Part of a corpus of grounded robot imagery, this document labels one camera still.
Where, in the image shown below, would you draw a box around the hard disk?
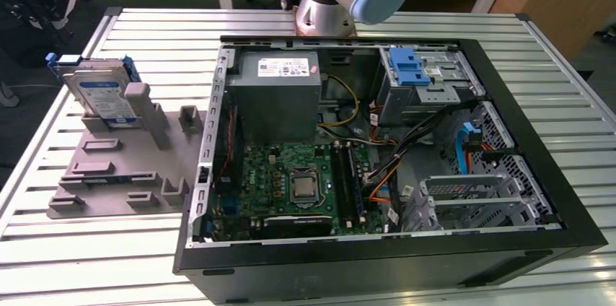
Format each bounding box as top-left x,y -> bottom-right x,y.
45,52 -> 141,130

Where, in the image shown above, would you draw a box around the red orange yellow power wire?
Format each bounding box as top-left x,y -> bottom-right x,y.
469,141 -> 519,162

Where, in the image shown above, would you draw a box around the silver disk bay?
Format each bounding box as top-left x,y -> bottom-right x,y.
401,174 -> 555,233

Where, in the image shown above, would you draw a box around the grey stand foot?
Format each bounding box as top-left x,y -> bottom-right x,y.
0,80 -> 21,108

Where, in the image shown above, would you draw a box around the grey parts rack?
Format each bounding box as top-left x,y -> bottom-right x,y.
45,82 -> 208,219

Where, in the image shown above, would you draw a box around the grey power supply unit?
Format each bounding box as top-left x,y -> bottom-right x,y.
225,50 -> 323,147

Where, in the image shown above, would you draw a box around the green motherboard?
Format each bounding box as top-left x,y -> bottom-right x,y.
211,141 -> 391,240

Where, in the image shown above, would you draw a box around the silver CPU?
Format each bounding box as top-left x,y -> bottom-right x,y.
291,175 -> 320,198

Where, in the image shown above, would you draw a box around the black CPU socket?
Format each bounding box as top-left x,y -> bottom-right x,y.
287,167 -> 324,211

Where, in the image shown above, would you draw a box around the blue plastic drive latch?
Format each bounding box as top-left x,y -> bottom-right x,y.
389,48 -> 432,87

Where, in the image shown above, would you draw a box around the black RAM slot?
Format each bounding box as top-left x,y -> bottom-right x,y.
331,143 -> 355,223

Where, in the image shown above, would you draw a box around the black graphics card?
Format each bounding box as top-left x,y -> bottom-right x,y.
249,214 -> 333,239

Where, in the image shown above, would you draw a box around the silver optical drive cage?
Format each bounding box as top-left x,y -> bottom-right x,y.
376,45 -> 485,126

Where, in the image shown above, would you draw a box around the black PC case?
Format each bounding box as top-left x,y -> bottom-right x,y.
172,35 -> 608,305

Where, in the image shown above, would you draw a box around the thin red wire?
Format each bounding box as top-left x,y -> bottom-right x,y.
219,105 -> 240,181

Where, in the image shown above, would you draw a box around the yellow and black wires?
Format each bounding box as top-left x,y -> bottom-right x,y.
316,74 -> 361,128

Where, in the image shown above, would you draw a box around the black cable bundle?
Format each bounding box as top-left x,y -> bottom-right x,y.
365,102 -> 483,184

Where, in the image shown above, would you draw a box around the orange flat wire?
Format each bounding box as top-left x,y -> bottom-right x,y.
368,175 -> 400,220

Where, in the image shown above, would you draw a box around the blue flat data wire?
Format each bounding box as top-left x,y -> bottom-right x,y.
452,121 -> 483,177

